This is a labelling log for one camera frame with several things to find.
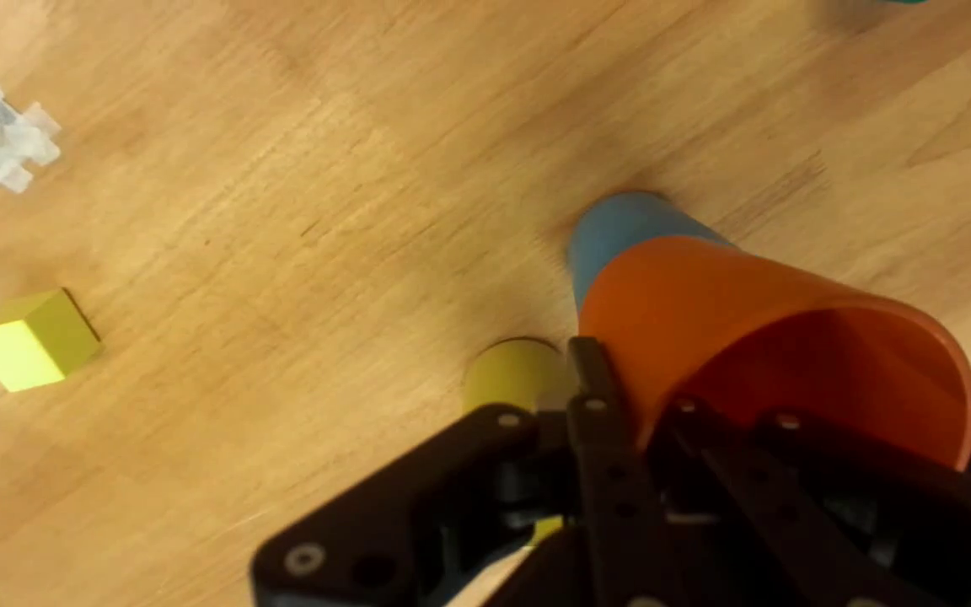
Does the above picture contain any orange plastic cup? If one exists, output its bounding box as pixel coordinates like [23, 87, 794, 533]
[578, 234, 971, 469]

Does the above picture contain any blue plastic cup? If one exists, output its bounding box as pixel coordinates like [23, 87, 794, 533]
[570, 187, 729, 311]

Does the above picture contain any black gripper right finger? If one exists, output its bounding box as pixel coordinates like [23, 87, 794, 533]
[647, 399, 971, 607]

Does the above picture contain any yellow plastic cup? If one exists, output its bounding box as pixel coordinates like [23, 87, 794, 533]
[461, 336, 572, 412]

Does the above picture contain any yellow cube block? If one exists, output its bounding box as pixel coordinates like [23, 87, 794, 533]
[0, 286, 102, 395]

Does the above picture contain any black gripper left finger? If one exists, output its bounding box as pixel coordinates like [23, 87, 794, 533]
[250, 336, 666, 607]

